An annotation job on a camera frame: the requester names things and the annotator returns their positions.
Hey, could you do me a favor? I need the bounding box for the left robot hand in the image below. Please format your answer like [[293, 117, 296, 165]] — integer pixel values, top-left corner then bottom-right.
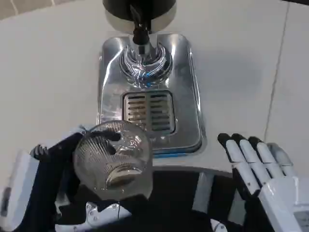
[[0, 124, 133, 232]]

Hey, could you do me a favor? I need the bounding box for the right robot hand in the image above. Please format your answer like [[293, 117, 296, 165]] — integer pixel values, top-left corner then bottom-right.
[[217, 132, 309, 232]]

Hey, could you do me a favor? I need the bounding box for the clear ribbed glass cup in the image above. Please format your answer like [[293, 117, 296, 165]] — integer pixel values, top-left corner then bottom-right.
[[73, 120, 154, 201]]

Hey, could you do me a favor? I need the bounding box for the black and white robot body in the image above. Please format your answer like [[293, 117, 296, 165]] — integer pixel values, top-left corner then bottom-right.
[[130, 169, 276, 232]]

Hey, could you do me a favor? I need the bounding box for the slotted steel drain grid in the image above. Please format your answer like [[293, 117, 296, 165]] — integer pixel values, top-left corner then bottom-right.
[[122, 90, 176, 133]]

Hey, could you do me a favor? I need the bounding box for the steel drip tray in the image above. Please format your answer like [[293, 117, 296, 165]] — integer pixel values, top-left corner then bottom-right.
[[97, 33, 208, 159]]

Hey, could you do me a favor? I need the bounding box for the black and chrome dispenser tap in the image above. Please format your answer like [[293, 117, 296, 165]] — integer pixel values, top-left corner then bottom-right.
[[129, 3, 158, 58]]

